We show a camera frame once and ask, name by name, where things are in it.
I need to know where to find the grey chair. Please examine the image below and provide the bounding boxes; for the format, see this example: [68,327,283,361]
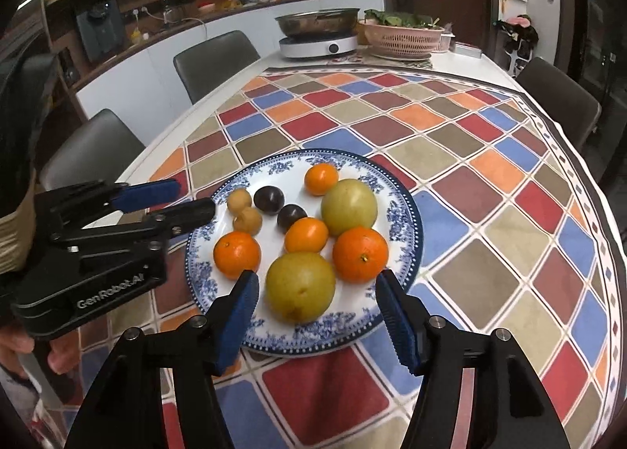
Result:
[515,57,602,151]
[39,108,147,191]
[173,30,261,105]

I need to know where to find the white induction cooker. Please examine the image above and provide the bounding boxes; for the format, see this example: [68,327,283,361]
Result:
[278,33,359,60]

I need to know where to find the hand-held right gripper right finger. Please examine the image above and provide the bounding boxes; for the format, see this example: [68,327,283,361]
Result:
[375,269,571,449]

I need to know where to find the dark grey appliance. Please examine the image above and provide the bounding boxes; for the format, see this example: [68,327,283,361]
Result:
[76,0,127,62]

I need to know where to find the blue patterned white plate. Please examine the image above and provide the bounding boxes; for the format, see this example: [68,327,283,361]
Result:
[185,149,423,358]

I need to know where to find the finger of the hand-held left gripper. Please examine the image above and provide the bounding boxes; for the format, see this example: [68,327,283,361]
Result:
[34,178,182,240]
[49,197,217,260]

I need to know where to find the dark and pink cloth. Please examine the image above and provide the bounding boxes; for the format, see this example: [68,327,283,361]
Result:
[497,14,540,47]

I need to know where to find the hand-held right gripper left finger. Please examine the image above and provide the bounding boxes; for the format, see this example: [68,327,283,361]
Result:
[63,269,261,449]

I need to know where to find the large orange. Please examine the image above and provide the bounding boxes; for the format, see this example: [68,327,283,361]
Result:
[332,227,390,284]

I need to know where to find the leafy greens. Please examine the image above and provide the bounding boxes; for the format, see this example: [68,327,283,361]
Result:
[363,9,444,31]

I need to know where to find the person's left hand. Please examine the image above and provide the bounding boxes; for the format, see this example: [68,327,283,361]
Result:
[0,325,82,374]

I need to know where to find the pink plastic basket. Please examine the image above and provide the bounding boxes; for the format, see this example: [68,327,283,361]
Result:
[357,20,446,60]

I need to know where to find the dark purple plum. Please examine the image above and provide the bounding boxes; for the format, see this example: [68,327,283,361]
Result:
[253,185,285,215]
[277,203,309,234]

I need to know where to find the colourful checkered tablecloth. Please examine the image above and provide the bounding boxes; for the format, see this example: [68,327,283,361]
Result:
[78,67,627,449]

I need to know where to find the small orange tangerine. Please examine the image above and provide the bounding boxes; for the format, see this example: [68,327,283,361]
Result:
[304,163,340,196]

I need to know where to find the small tan round fruit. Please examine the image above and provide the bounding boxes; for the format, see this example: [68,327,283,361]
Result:
[227,187,253,215]
[233,207,263,236]

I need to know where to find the light orange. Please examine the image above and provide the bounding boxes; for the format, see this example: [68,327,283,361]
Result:
[285,216,329,254]

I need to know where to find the large green pear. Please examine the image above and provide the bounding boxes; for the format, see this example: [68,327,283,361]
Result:
[321,179,378,237]

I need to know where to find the steel pot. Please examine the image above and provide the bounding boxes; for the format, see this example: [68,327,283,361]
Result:
[274,8,359,38]

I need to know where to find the flat box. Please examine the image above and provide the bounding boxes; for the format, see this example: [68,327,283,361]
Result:
[455,42,487,60]

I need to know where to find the large yellow pear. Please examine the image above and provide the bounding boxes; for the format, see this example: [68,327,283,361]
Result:
[265,251,337,325]

